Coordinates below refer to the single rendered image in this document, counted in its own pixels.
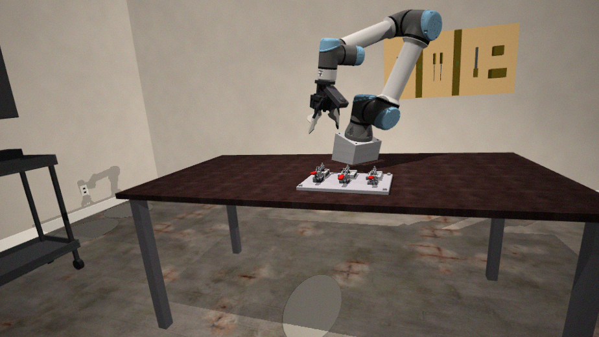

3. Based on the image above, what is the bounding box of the toggle clamp with red handle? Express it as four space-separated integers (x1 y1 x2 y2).
368 166 378 185
338 165 350 184
310 163 325 183

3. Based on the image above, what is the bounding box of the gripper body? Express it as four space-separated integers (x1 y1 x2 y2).
310 80 336 112

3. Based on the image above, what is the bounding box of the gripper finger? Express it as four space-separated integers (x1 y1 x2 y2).
307 101 323 134
328 106 340 130

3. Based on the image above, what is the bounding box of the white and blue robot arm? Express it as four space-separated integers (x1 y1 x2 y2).
317 10 442 143

